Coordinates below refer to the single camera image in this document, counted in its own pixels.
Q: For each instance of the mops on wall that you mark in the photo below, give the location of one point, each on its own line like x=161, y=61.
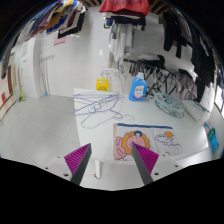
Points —
x=45, y=80

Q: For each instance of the black folding drying rack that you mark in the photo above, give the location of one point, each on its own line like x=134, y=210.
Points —
x=150, y=65

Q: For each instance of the long white board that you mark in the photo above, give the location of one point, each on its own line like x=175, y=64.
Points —
x=196, y=112

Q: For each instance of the red hanging garment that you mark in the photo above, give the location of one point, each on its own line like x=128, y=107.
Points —
x=125, y=6

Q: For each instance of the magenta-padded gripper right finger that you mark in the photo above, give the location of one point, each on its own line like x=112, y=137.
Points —
x=146, y=159

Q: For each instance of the grey garment on rack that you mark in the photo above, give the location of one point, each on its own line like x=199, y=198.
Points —
x=185, y=85

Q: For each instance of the white hanging garments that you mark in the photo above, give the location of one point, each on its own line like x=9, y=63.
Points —
x=120, y=41

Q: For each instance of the teal bags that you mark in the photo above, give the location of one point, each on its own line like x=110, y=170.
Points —
x=212, y=138

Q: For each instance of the cartoon print towel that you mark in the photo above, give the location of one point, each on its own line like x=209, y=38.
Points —
x=160, y=136

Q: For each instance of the blue detergent bottle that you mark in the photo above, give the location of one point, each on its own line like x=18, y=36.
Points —
x=137, y=89

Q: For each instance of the yellow caution floor sign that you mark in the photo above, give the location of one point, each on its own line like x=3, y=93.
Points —
x=102, y=85

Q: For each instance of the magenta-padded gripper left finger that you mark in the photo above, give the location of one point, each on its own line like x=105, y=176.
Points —
x=77, y=159

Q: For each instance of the row of dark hanging clothes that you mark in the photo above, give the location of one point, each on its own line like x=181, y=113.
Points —
x=201, y=56

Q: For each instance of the white clip drying hanger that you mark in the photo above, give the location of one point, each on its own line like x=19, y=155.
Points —
x=113, y=74

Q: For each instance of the row of colourful hanging clothes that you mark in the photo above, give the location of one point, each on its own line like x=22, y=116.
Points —
x=56, y=18

